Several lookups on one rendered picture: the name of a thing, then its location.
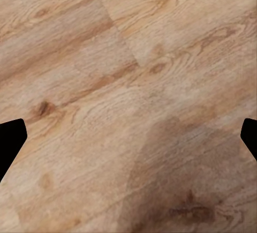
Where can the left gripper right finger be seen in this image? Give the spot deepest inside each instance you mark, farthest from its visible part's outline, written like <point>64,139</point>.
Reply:
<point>249,135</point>

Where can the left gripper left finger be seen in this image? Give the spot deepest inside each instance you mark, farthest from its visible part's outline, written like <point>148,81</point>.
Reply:
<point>13,135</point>

